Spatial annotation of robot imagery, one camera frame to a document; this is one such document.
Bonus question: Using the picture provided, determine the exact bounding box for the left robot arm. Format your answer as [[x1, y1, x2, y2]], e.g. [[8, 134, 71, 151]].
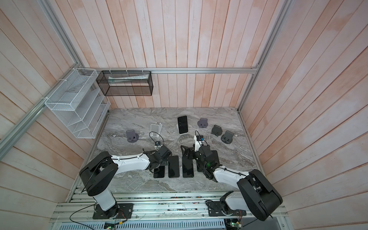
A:
[[79, 145, 172, 218]]

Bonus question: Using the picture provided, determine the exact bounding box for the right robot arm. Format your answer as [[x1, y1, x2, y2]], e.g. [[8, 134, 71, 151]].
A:
[[180, 145, 283, 221]]

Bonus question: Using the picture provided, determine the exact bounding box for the white back left stand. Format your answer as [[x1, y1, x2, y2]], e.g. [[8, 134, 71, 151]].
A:
[[149, 123, 163, 138]]

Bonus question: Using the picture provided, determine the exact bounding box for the front middle black stand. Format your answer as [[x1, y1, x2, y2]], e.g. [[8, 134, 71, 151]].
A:
[[221, 130, 234, 144]]

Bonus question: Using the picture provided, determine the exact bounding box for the black stand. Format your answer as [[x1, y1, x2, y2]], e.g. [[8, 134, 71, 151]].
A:
[[211, 125, 223, 137], [126, 129, 139, 143], [221, 130, 234, 144]]

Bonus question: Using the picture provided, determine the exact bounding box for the front right black stand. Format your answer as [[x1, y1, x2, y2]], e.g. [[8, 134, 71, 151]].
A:
[[211, 125, 223, 137]]

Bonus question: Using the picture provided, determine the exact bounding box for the front left black stand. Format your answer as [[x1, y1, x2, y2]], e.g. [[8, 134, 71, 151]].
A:
[[126, 129, 139, 143]]

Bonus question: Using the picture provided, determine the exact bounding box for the purple grey phone stand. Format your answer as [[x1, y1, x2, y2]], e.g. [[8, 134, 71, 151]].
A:
[[197, 118, 209, 128]]

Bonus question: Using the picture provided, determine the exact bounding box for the black mesh basket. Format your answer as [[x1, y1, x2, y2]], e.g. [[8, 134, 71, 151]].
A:
[[96, 70, 154, 96]]

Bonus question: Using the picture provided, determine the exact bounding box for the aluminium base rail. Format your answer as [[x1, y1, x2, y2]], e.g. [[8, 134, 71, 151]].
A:
[[48, 191, 288, 222]]

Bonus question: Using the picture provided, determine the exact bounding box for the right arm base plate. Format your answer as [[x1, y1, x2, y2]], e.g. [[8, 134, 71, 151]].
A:
[[205, 200, 246, 217]]

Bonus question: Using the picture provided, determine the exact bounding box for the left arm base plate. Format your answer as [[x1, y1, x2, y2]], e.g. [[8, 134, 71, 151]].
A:
[[93, 203, 134, 219]]

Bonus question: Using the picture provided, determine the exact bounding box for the white wire shelf rack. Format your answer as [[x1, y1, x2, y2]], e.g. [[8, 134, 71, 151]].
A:
[[45, 68, 111, 139]]

